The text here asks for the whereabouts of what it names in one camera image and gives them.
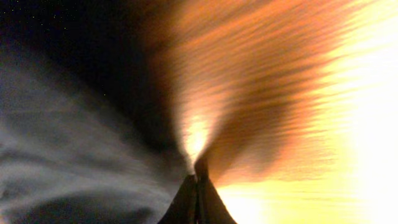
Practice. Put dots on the navy blue shorts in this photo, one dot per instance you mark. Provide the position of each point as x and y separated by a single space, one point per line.
83 135

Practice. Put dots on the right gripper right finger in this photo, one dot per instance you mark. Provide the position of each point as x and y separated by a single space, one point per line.
210 208

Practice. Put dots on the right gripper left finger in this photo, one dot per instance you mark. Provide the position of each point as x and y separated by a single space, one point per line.
182 210

